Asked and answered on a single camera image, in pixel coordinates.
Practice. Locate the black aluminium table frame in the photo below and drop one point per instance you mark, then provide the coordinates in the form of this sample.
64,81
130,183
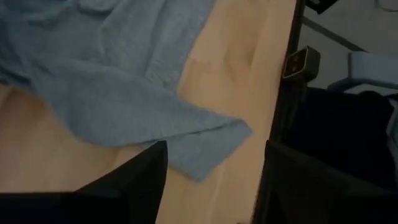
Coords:
289,93

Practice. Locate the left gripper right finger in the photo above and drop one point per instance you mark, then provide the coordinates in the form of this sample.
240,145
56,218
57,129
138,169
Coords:
295,186

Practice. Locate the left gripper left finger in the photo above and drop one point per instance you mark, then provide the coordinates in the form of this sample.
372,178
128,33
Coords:
140,180

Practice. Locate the grey t-shirt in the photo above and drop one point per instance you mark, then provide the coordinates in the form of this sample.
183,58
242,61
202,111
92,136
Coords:
109,77

